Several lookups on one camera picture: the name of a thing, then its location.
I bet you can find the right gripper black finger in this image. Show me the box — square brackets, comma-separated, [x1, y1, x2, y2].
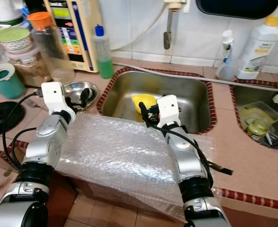
[138, 102, 151, 126]

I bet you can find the round steel plate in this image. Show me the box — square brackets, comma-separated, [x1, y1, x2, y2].
[63, 81, 99, 108]

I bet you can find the green soap bottle blue cap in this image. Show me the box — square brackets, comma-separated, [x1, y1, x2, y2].
[94, 25, 115, 79]

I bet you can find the stainless steel sink basin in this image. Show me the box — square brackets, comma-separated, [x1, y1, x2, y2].
[229, 80, 278, 152]
[96, 68, 217, 134]

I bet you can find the brown powder jar pink lid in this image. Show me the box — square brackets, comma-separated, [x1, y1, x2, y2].
[6, 45, 52, 87]

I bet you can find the clear bubble wrap sheet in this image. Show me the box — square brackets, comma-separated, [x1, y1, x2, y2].
[54, 113, 220, 223]

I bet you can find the clear jar orange lid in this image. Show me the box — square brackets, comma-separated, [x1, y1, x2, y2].
[27, 12, 75, 83]

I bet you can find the cream water ionizer machine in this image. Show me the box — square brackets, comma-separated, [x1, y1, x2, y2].
[44, 0, 104, 73]

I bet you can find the teal cup white lid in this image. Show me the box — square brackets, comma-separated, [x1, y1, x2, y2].
[0, 63, 26, 99]

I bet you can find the black round kettle base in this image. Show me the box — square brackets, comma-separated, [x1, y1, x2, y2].
[0, 100, 23, 136]

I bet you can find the patterned bowl green lid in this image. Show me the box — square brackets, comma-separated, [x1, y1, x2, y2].
[0, 26, 34, 53]

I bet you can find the clear plastic food container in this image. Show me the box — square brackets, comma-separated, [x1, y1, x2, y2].
[237, 101, 278, 138]

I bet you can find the small white pump bottle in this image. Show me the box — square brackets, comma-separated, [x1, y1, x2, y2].
[215, 30, 235, 81]

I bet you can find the small glass jar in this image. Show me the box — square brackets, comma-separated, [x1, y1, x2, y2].
[246, 118, 269, 138]

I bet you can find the white electric kettle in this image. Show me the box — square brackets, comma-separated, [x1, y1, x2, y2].
[0, 0, 23, 26]

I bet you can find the white detergent bottle yellow cap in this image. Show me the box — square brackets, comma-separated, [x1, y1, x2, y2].
[236, 15, 278, 80]

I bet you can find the black hanging pan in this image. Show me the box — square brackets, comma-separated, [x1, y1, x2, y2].
[196, 0, 278, 19]

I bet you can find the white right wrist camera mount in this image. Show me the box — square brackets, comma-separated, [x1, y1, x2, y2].
[157, 95, 181, 127]

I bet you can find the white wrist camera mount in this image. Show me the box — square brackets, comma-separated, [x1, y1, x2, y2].
[41, 82, 77, 114]
[157, 95, 181, 127]

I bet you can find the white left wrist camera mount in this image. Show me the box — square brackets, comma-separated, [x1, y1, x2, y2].
[41, 82, 77, 114]

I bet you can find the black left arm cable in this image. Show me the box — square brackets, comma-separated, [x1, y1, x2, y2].
[1, 88, 45, 172]

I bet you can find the thin white water hose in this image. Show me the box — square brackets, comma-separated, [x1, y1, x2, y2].
[113, 7, 278, 88]

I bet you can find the wall tap with lever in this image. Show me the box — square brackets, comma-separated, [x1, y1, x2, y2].
[162, 0, 189, 50]

